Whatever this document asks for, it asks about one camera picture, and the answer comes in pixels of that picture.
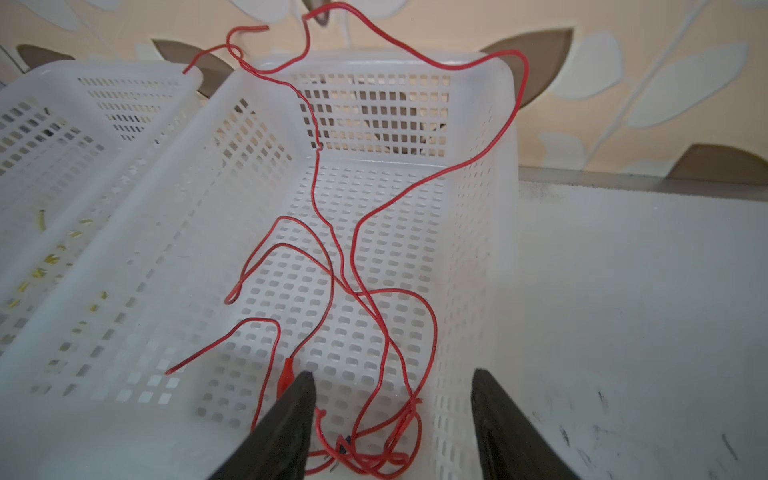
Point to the white basket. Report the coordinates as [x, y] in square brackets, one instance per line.
[76, 137]
[352, 218]

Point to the back middle white basket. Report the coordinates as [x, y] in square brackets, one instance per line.
[352, 218]

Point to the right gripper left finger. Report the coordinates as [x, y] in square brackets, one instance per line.
[278, 447]

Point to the back left white basket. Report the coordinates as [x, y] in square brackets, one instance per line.
[76, 137]

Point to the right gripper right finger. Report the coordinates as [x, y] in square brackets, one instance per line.
[509, 445]

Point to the red alligator clip lead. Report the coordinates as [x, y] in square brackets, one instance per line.
[288, 282]

